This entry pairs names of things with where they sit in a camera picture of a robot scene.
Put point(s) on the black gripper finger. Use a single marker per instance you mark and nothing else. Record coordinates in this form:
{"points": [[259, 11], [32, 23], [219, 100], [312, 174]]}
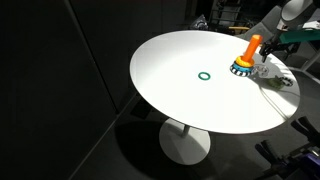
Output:
{"points": [[271, 44], [264, 52]]}

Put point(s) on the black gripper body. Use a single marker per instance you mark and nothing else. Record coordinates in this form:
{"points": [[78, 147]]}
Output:
{"points": [[288, 48]]}

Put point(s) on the clear band with dots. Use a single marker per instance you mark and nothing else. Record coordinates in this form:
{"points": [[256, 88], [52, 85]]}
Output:
{"points": [[262, 70]]}

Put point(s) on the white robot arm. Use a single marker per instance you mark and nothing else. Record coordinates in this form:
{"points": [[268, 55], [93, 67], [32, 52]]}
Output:
{"points": [[293, 14]]}

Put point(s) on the orange pole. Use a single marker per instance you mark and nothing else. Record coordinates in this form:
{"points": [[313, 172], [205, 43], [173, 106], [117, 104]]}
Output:
{"points": [[253, 44]]}

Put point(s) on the white round table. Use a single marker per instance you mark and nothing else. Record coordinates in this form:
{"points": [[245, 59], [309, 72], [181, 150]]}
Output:
{"points": [[186, 76]]}

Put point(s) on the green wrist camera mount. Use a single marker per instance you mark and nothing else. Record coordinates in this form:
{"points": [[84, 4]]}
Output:
{"points": [[300, 36]]}

